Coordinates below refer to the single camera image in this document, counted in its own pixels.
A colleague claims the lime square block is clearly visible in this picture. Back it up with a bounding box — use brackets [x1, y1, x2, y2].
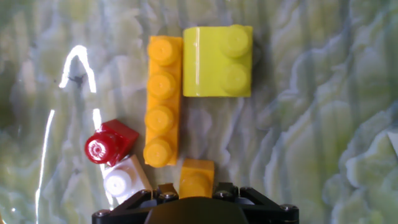
[182, 24, 254, 98]

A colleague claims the orange four-stud block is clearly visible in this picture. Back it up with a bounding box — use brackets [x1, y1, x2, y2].
[142, 35, 183, 169]

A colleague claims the white four-stud block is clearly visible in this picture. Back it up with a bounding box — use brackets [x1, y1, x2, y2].
[102, 154, 153, 205]

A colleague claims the red single-stud block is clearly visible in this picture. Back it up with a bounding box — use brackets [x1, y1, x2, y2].
[84, 119, 140, 167]

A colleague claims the orange single-stud block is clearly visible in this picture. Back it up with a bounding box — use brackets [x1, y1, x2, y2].
[178, 157, 215, 200]

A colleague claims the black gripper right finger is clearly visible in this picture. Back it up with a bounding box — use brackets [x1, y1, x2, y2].
[214, 183, 300, 224]

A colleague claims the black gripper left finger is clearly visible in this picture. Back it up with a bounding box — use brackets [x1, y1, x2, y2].
[91, 183, 180, 224]

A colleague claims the green marble pattern mat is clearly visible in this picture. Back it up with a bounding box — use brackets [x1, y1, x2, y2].
[0, 0, 398, 224]

